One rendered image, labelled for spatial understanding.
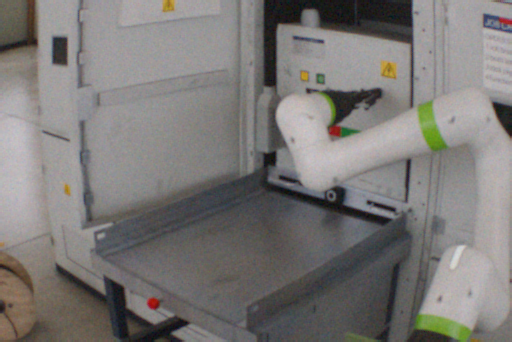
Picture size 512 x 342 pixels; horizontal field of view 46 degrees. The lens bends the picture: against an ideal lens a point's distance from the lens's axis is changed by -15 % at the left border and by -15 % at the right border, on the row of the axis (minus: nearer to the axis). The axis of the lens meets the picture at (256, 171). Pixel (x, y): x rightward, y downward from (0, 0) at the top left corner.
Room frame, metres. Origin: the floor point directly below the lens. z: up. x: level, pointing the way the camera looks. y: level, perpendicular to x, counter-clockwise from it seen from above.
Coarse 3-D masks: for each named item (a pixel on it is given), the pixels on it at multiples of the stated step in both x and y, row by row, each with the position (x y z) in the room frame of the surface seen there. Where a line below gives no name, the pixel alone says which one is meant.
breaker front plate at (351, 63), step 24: (288, 48) 2.13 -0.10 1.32; (336, 48) 2.01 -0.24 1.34; (360, 48) 1.95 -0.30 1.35; (384, 48) 1.89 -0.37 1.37; (408, 48) 1.84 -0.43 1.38; (288, 72) 2.13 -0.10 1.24; (312, 72) 2.07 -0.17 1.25; (336, 72) 2.01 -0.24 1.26; (360, 72) 1.95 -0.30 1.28; (408, 72) 1.84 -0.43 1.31; (384, 96) 1.89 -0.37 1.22; (408, 96) 1.84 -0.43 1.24; (360, 120) 1.95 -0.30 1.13; (384, 120) 1.89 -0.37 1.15; (288, 168) 2.12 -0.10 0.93; (384, 168) 1.89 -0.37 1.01; (384, 192) 1.88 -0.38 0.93
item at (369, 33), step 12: (288, 24) 2.17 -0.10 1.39; (300, 24) 2.18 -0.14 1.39; (324, 24) 2.21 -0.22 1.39; (336, 24) 2.23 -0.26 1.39; (360, 36) 1.95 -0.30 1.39; (372, 36) 1.97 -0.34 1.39; (384, 36) 1.99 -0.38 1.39; (396, 36) 2.02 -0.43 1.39; (408, 36) 2.05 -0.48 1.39; (276, 72) 2.16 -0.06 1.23; (408, 192) 1.85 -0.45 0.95
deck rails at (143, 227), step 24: (216, 192) 2.00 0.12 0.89; (240, 192) 2.08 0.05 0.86; (264, 192) 2.11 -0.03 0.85; (144, 216) 1.78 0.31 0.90; (168, 216) 1.85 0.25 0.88; (192, 216) 1.91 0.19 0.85; (96, 240) 1.64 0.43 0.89; (120, 240) 1.70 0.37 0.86; (144, 240) 1.73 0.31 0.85; (360, 240) 1.60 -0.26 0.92; (384, 240) 1.69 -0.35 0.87; (336, 264) 1.52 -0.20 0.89; (288, 288) 1.37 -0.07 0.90; (312, 288) 1.44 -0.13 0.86; (264, 312) 1.31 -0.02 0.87
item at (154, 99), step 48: (96, 0) 1.89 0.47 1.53; (144, 0) 1.96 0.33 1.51; (192, 0) 2.06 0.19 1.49; (96, 48) 1.89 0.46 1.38; (144, 48) 1.99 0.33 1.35; (192, 48) 2.09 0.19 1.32; (96, 96) 1.89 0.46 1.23; (144, 96) 1.97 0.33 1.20; (192, 96) 2.09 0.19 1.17; (96, 144) 1.88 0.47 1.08; (144, 144) 1.99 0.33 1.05; (192, 144) 2.09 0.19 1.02; (96, 192) 1.88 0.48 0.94; (144, 192) 1.98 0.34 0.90; (192, 192) 2.09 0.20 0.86
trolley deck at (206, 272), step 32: (192, 224) 1.86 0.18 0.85; (224, 224) 1.87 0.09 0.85; (256, 224) 1.87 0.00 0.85; (288, 224) 1.87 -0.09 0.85; (320, 224) 1.86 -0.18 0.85; (352, 224) 1.86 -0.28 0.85; (96, 256) 1.64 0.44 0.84; (128, 256) 1.63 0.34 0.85; (160, 256) 1.64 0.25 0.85; (192, 256) 1.65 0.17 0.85; (224, 256) 1.66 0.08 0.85; (256, 256) 1.66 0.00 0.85; (288, 256) 1.66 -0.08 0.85; (320, 256) 1.65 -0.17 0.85; (384, 256) 1.64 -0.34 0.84; (128, 288) 1.54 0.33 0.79; (160, 288) 1.46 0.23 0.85; (192, 288) 1.47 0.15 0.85; (224, 288) 1.47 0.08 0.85; (256, 288) 1.48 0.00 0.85; (352, 288) 1.52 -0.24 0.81; (192, 320) 1.38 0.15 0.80; (224, 320) 1.32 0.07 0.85; (288, 320) 1.33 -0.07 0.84
